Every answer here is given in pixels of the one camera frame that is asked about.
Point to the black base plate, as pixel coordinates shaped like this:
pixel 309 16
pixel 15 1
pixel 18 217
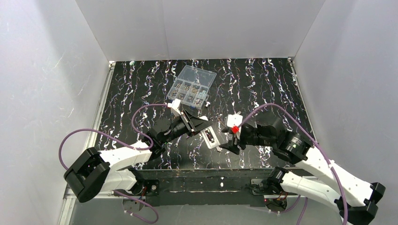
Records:
pixel 202 186

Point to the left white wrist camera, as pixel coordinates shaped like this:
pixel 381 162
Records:
pixel 174 107

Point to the aluminium rail frame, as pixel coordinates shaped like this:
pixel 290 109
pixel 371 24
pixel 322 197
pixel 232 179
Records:
pixel 93 130

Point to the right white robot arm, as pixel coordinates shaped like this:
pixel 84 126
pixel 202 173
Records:
pixel 353 199

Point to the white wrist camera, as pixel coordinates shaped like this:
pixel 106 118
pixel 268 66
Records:
pixel 174 107
pixel 233 121

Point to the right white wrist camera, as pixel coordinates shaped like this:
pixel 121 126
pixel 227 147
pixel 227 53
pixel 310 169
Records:
pixel 233 121

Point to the clear plastic screw organizer box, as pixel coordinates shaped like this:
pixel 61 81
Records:
pixel 192 86

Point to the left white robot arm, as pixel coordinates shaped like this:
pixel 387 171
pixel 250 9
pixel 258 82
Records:
pixel 98 171

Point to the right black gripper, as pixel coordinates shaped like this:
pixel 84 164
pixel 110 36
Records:
pixel 237 136

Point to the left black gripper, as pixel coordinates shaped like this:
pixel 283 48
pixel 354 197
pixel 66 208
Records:
pixel 189 120

